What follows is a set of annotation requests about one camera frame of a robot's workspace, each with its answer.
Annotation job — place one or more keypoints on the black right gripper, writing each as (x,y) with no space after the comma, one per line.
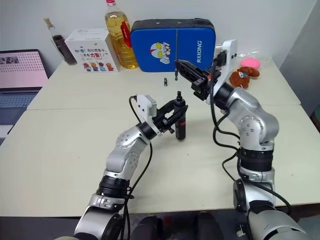
(203,86)

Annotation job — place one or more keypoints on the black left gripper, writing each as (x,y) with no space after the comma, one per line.
(163,122)

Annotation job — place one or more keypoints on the long metal screwdriver bit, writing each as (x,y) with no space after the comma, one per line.
(176,50)

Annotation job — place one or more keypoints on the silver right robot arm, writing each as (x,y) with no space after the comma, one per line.
(257,125)

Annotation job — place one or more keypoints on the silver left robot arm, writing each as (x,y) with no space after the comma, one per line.
(125,155)

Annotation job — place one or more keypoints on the blue cartoon hard case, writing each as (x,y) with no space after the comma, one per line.
(155,45)

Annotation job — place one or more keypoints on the brown plush toy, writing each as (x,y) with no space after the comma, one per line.
(242,77)

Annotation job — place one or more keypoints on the pink round toy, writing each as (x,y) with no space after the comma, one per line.
(251,62)

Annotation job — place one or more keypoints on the clear plastic bag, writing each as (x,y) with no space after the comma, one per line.
(265,56)

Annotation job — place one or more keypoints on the yellow cooking oil bottle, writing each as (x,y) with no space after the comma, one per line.
(122,42)

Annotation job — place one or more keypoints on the white printed cardboard box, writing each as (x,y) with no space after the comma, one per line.
(92,52)

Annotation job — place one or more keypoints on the dark sauce glass bottle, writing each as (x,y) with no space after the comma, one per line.
(63,47)

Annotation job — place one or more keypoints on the dark green object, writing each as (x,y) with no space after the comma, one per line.
(316,113)

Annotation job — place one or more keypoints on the open laptop computer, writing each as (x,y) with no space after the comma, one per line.
(17,75)

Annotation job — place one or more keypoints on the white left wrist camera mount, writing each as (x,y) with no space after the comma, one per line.
(144,105)

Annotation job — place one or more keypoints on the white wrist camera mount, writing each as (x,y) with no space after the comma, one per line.
(144,105)
(228,62)

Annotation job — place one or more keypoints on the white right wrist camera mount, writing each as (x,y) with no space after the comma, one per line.
(228,62)

